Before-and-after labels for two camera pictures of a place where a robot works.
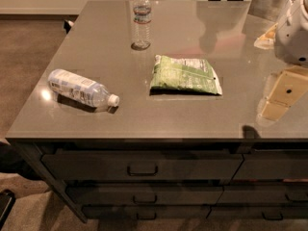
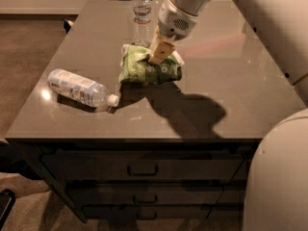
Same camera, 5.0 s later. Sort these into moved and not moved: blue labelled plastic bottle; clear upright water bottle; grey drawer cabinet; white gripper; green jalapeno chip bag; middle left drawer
Moved: white gripper; green jalapeno chip bag
Not moved: grey drawer cabinet; clear upright water bottle; middle left drawer; blue labelled plastic bottle
